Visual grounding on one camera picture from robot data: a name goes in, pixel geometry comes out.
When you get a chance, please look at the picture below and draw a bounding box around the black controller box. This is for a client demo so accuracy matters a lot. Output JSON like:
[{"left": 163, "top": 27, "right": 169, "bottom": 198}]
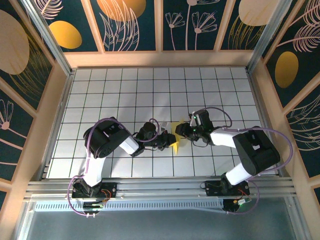
[
  {"left": 222, "top": 198, "right": 253, "bottom": 215},
  {"left": 82, "top": 201, "right": 105, "bottom": 213}
]

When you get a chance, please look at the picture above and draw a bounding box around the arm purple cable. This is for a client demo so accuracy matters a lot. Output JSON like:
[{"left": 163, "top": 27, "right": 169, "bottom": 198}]
[
  {"left": 197, "top": 106, "right": 294, "bottom": 216},
  {"left": 66, "top": 117, "right": 161, "bottom": 218}
]

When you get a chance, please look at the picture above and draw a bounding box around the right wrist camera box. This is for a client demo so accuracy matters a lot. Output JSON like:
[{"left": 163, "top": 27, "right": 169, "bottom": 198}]
[{"left": 189, "top": 112, "right": 203, "bottom": 128}]

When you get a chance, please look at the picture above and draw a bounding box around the yellow paper sheet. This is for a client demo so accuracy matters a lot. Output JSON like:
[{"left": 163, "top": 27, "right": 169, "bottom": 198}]
[{"left": 169, "top": 120, "right": 187, "bottom": 155}]

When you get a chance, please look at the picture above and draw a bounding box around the orange wire bundle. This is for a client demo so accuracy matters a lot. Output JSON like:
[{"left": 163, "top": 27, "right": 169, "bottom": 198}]
[
  {"left": 99, "top": 188, "right": 112, "bottom": 204},
  {"left": 234, "top": 188, "right": 251, "bottom": 205}
]

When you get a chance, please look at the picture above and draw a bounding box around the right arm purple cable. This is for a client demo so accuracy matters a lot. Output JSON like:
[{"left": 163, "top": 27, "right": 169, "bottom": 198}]
[{"left": 197, "top": 106, "right": 294, "bottom": 216}]

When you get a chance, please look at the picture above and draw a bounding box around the aluminium side rail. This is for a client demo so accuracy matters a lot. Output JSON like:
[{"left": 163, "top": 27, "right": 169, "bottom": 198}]
[
  {"left": 249, "top": 69, "right": 286, "bottom": 177},
  {"left": 39, "top": 71, "right": 76, "bottom": 180}
]

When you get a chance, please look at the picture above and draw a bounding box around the aluminium frame post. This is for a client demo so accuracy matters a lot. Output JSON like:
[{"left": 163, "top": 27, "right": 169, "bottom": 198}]
[
  {"left": 245, "top": 0, "right": 298, "bottom": 74},
  {"left": 21, "top": 0, "right": 76, "bottom": 77}
]

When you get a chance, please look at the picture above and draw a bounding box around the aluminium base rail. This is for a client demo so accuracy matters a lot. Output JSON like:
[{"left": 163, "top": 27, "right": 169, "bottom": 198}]
[{"left": 23, "top": 176, "right": 298, "bottom": 202}]

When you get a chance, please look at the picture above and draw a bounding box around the white slotted cable duct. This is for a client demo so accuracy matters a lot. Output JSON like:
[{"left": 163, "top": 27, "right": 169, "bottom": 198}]
[{"left": 33, "top": 199, "right": 226, "bottom": 213}]

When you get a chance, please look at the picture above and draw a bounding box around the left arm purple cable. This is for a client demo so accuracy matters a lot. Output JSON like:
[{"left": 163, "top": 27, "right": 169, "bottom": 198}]
[{"left": 66, "top": 117, "right": 161, "bottom": 218}]

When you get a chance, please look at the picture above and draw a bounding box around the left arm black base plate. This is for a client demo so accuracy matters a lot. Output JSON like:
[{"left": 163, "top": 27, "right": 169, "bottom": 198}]
[{"left": 71, "top": 182, "right": 118, "bottom": 200}]

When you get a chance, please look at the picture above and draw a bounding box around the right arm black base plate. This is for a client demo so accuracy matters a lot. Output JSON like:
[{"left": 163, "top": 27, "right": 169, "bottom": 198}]
[{"left": 204, "top": 180, "right": 250, "bottom": 197}]

